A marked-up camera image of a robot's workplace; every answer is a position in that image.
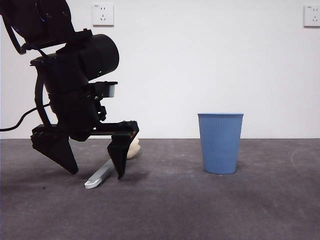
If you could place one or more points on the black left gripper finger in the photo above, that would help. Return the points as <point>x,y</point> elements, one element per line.
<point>57,150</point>
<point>120,155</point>

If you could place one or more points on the blue ribbed plastic cup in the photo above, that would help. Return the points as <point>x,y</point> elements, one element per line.
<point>220,145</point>

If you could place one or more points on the pale grey left wrist camera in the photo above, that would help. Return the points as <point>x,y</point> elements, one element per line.
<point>111,91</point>

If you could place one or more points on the white wall socket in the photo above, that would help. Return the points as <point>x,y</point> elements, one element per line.
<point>312,16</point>
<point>103,15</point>

